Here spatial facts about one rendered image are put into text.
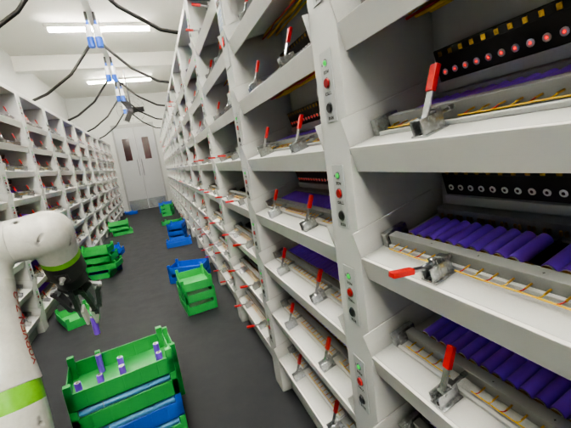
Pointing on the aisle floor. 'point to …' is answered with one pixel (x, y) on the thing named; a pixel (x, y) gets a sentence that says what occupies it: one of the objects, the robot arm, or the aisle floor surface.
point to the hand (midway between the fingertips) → (90, 313)
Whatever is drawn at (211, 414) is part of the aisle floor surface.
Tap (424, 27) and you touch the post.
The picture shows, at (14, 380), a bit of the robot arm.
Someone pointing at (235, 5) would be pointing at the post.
